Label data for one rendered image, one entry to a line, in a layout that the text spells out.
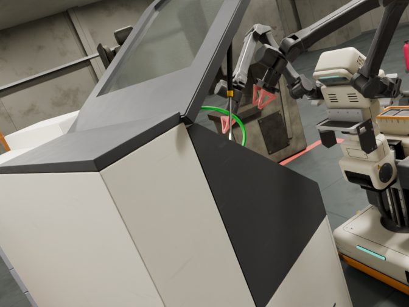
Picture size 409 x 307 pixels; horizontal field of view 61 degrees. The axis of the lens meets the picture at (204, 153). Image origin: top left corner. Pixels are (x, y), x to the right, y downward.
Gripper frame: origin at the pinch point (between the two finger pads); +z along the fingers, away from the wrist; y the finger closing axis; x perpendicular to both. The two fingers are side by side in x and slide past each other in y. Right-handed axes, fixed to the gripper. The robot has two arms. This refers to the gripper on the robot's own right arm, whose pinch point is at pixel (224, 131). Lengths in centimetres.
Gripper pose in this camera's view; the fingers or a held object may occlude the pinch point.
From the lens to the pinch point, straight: 157.9
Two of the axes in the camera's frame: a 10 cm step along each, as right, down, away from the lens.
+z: -3.1, 9.5, -1.1
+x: 5.3, 0.7, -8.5
